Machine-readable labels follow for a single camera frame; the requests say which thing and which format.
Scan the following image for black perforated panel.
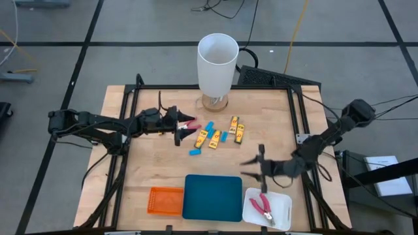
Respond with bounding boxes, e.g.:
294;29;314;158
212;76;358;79
236;65;322;89

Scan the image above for black cable bundle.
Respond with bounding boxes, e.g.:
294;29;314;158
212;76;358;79
191;0;244;20

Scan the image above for white cable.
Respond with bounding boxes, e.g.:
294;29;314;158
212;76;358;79
0;0;19;66

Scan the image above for black equipment stand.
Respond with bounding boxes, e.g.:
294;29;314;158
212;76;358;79
334;149;418;235

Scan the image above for orange mesh basket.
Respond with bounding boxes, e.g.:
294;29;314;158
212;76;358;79
146;186;185;216

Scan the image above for yellow thin cable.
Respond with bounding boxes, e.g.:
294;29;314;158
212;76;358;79
0;29;39;73

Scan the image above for black metal table frame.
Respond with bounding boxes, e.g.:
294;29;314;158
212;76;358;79
78;73;347;235

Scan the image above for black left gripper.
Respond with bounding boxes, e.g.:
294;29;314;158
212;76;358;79
140;105;199;147

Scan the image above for white shade wooden base lamp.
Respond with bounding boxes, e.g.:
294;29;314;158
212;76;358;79
195;32;240;113

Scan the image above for black chair base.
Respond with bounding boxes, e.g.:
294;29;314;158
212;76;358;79
0;101;14;127

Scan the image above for white booklet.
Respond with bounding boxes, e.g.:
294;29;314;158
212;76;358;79
363;155;413;198

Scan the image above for pink handled pliers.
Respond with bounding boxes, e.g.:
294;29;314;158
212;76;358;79
249;192;276;227
178;119;202;131

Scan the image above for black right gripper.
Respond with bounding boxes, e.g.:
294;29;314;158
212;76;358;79
240;144;294;194

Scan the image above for teal plastic tray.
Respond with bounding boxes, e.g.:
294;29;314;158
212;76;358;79
182;174;244;223

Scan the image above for yellow thick cable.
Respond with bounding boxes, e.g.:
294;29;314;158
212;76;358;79
283;0;310;74

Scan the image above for grey desk foot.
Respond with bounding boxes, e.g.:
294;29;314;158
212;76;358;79
0;72;35;84
14;0;71;8

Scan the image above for white plastic tray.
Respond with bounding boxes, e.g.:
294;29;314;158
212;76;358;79
242;187;293;232

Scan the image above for black lamp cable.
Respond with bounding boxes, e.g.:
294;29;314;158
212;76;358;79
234;0;261;73

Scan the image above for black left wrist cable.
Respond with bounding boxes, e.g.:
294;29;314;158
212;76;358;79
157;90;170;112

